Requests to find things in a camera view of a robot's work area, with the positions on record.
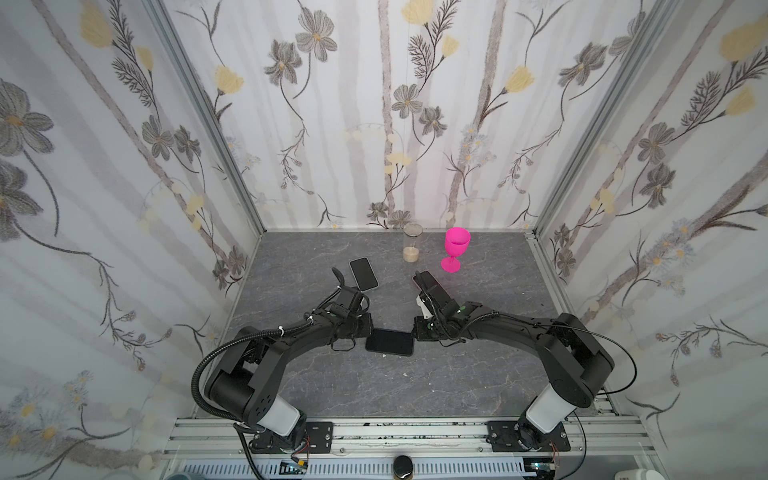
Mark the black phone case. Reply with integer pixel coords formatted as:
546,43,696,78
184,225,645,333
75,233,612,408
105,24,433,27
364,328,416,358

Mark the light blue phone case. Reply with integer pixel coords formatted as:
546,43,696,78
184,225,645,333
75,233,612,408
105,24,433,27
349,257,380,293

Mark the black round knob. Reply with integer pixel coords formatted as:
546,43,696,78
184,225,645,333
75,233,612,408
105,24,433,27
392,455,415,480

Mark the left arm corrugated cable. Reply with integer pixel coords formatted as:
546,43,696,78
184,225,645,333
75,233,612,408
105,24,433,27
190,320,313,421

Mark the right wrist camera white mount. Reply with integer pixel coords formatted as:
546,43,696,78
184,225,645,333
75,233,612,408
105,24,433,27
416,296,433,320

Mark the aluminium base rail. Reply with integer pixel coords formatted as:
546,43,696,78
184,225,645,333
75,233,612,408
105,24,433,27
159,415,669,479

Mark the pink plastic goblet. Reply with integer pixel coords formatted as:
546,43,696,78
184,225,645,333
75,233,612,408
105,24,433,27
441,227,471,273

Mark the clear jar with grains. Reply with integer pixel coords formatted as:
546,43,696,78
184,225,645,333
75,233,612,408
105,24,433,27
402,223,423,263

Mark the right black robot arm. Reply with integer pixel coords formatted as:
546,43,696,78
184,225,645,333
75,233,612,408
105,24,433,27
413,293,615,451

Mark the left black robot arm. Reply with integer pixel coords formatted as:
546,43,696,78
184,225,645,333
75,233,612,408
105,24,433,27
190,286,373,451

